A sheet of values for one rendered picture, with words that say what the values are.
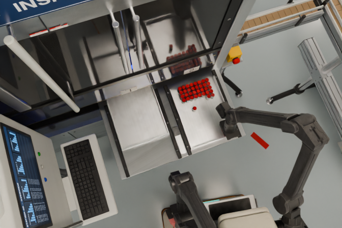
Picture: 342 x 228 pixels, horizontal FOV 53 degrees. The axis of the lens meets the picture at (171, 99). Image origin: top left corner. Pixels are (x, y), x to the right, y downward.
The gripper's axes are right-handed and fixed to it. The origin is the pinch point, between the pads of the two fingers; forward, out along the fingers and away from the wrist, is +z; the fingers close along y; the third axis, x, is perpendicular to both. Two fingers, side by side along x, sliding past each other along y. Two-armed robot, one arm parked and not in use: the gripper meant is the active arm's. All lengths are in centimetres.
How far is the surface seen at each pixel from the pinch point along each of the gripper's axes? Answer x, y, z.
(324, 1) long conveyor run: -82, 50, -12
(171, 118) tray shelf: 24.4, 19.5, 0.9
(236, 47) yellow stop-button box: -20.2, 37.7, -17.0
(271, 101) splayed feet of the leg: -63, 39, 86
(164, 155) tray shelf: 34.5, 2.6, 4.1
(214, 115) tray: 1.6, 13.5, 2.7
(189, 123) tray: 16.1, 13.6, 2.2
